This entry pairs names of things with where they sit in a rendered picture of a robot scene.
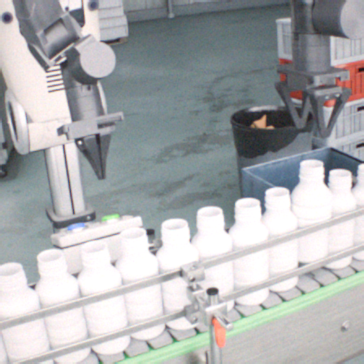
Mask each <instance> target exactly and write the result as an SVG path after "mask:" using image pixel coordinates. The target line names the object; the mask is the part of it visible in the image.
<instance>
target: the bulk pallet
mask: <svg viewBox="0 0 364 364"><path fill-rule="evenodd" d="M98 1H99V3H100V4H99V8H98V9H97V15H98V21H99V28H100V32H99V33H100V42H102V43H106V42H110V41H116V40H118V42H112V43H107V45H108V46H111V45H116V44H121V43H125V42H128V22H127V19H126V15H124V10H123V8H124V5H123V0H98ZM126 29H127V32H126ZM108 40H109V41H108Z"/></svg>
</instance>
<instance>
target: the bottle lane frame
mask: <svg viewBox="0 0 364 364"><path fill-rule="evenodd" d="M336 277H337V278H338V279H337V281H336V282H334V283H331V284H329V285H326V286H323V285H321V284H320V285H319V288H318V289H315V290H314V291H311V292H308V293H305V292H302V291H300V290H299V291H300V292H301V295H300V296H299V297H295V298H293V299H291V300H288V301H285V300H284V299H283V298H280V299H281V300H282V303H280V304H278V305H274V306H272V307H271V308H268V309H267V308H265V307H263V306H262V305H260V306H261V308H262V310H261V311H259V312H257V313H255V314H251V315H250V316H247V317H246V316H244V315H243V314H241V313H239V315H240V319H238V320H236V321H235V322H232V323H233V324H234V327H233V329H232V331H226V343H225V345H224V347H222V356H223V360H222V364H341V363H344V362H347V361H349V360H352V359H354V358H356V357H358V356H360V355H362V354H364V270H363V271H355V270H354V274H353V275H350V276H348V277H345V278H343V279H341V278H339V277H338V276H336ZM195 331H196V333H197V334H196V335H195V336H190V337H188V338H185V339H183V340H177V339H176V338H175V337H174V336H172V337H171V338H172V339H173V343H172V344H167V345H164V346H163V347H161V348H158V349H154V348H152V347H151V346H150V345H149V344H148V345H147V346H148V349H149V351H148V352H146V353H143V354H137V355H135V356H134V357H129V356H128V355H127V354H126V353H125V352H124V353H123V355H124V359H123V360H122V361H119V362H115V363H111V364H208V362H207V351H209V350H210V335H209V331H205V332H199V331H198V330H197V329H196V328H195Z"/></svg>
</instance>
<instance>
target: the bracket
mask: <svg viewBox="0 0 364 364"><path fill-rule="evenodd" d="M351 179H352V182H353V183H354V184H355V185H357V184H358V179H357V177H355V176H352V175H351ZM355 185H354V186H355ZM145 231H146V236H147V237H148V244H149V247H148V249H149V250H151V249H155V248H158V247H162V246H163V241H162V238H160V239H158V238H155V230H154V229H152V228H150V229H146V230H145ZM180 269H181V274H182V277H180V278H181V279H182V280H183V281H184V282H185V283H186V284H187V285H189V286H187V287H186V296H187V298H188V299H189V300H190V301H191V302H192V304H190V305H186V306H184V309H185V319H187V320H188V321H189V322H190V323H191V325H194V324H197V323H199V322H202V323H203V324H204V325H205V326H207V327H209V335H210V350H209V351H207V362H208V364H222V360H223V356H222V347H224V345H225V343H226V331H227V332H231V331H232V329H233V327H234V324H233V323H231V322H230V321H229V320H228V308H227V303H226V301H225V300H224V299H223V298H222V297H220V296H219V289H218V288H216V287H209V288H207V289H206V290H205V289H204V288H203V287H202V286H201V285H200V284H197V283H199V282H202V281H204V280H206V276H205V268H204V267H203V266H202V265H201V264H200V263H199V262H197V261H195V262H191V263H187V264H184V265H182V266H180ZM205 291H206V298H205Z"/></svg>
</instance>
